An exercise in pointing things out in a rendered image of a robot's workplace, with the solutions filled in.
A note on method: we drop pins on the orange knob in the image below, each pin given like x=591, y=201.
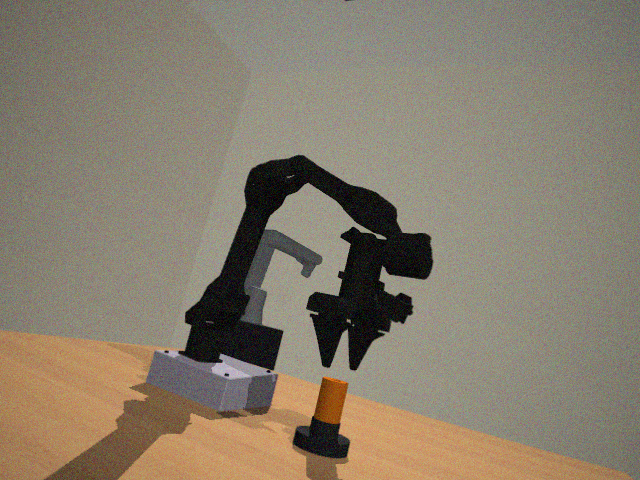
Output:
x=331, y=400

